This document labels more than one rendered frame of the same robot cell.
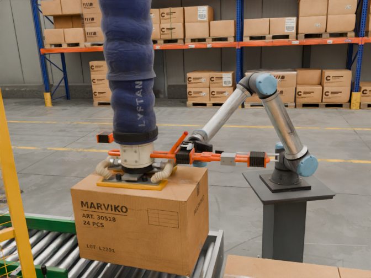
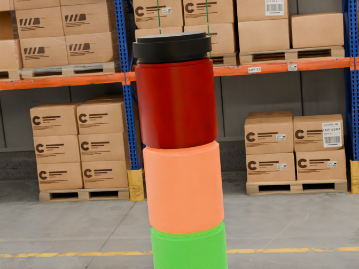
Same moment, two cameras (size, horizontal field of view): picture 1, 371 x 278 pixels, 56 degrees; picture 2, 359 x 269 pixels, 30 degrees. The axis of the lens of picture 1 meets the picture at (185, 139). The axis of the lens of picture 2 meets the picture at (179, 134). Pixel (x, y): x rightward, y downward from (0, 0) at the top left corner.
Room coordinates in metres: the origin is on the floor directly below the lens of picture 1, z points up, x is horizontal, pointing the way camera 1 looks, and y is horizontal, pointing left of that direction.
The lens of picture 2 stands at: (1.05, 1.24, 2.36)
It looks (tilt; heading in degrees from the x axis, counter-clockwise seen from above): 11 degrees down; 356
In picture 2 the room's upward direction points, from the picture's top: 5 degrees counter-clockwise
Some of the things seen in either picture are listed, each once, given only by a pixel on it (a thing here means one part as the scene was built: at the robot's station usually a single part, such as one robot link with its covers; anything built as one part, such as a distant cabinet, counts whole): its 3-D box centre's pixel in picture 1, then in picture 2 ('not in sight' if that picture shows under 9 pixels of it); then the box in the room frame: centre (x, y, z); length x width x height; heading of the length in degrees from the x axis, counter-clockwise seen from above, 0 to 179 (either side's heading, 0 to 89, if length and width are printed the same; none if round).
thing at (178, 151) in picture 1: (184, 155); not in sight; (1.61, 0.01, 1.21); 0.10 x 0.08 x 0.06; 166
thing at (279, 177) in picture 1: (285, 172); not in sight; (2.27, -0.70, 0.82); 0.19 x 0.19 x 0.10
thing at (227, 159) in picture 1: (228, 159); not in sight; (1.56, -0.20, 1.21); 0.07 x 0.07 x 0.04; 76
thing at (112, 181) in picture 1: (131, 180); not in sight; (1.58, 0.27, 1.11); 0.34 x 0.10 x 0.05; 76
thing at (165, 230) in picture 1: (145, 212); not in sight; (1.66, 0.23, 0.88); 0.60 x 0.40 x 0.40; 72
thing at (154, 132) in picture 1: (135, 131); not in sight; (1.67, 0.25, 1.33); 0.23 x 0.23 x 0.04
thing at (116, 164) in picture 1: (138, 165); not in sight; (1.67, 0.25, 1.15); 0.34 x 0.25 x 0.06; 76
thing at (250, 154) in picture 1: (256, 159); not in sight; (1.52, -0.33, 1.21); 0.08 x 0.07 x 0.05; 76
